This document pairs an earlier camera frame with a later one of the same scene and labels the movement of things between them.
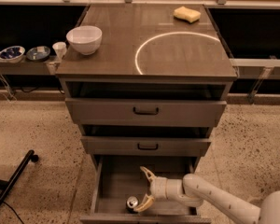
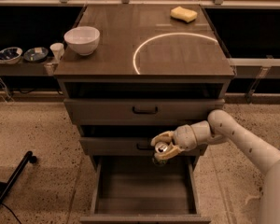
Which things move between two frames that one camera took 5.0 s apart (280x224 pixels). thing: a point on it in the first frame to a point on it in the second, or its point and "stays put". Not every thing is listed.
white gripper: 159,188 to 182,137
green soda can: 132,203 to 161,147
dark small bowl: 37,53 stays put
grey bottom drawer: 120,177 stays put
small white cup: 60,49 stays put
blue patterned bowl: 12,54 stays put
